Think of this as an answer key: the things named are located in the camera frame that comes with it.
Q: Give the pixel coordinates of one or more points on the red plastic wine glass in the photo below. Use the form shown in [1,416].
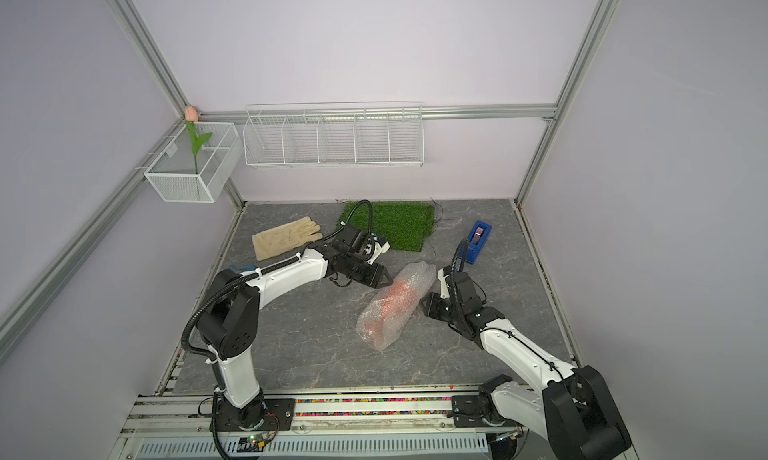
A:
[383,320]

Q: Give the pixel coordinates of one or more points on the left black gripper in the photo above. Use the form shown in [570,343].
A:
[375,277]

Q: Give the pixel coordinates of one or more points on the clear bubble wrap sheet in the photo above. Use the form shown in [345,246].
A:
[420,275]

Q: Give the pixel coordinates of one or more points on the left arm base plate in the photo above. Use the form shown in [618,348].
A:
[271,414]

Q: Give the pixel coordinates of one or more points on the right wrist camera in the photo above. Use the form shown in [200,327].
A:
[443,277]

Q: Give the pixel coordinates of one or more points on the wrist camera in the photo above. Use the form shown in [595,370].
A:
[443,277]
[375,247]

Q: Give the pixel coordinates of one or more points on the beige work glove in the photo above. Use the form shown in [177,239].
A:
[282,239]

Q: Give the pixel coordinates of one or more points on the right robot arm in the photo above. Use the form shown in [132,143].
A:
[571,407]

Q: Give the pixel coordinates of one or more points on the aluminium front rail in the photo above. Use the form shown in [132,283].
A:
[319,413]

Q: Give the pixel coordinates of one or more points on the pink artificial tulip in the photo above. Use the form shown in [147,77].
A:
[197,140]

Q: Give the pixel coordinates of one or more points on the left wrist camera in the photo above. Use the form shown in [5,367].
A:
[375,247]

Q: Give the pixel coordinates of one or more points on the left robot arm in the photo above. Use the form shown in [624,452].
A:
[225,325]

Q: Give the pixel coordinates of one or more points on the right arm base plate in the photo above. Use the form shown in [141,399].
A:
[475,411]

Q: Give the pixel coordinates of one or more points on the blue tape dispenser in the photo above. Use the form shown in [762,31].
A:
[477,239]

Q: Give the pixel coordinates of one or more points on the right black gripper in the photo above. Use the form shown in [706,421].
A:
[429,308]

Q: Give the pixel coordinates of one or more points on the white wire wall shelf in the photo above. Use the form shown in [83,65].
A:
[334,134]

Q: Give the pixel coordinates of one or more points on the blue yellow garden fork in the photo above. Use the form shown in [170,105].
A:
[242,269]

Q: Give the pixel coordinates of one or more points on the green artificial grass mat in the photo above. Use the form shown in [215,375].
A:
[405,225]

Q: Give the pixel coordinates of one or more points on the white mesh wall basket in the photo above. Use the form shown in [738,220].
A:
[172,173]

